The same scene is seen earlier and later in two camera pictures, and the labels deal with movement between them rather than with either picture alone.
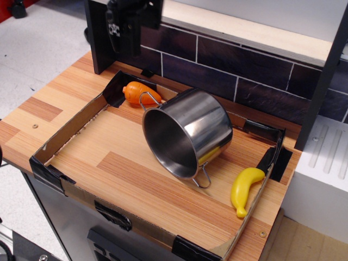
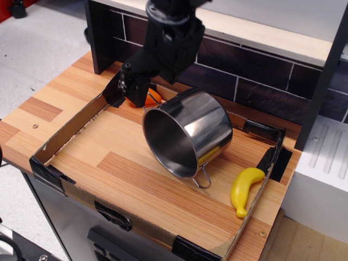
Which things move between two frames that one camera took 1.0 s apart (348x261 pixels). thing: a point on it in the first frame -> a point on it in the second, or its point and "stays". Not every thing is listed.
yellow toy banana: (241, 186) stays
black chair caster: (19, 10) stays
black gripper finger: (124, 30) -> (135, 88)
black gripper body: (140, 9) -> (171, 49)
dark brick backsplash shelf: (287, 59) stays
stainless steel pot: (188, 130) stays
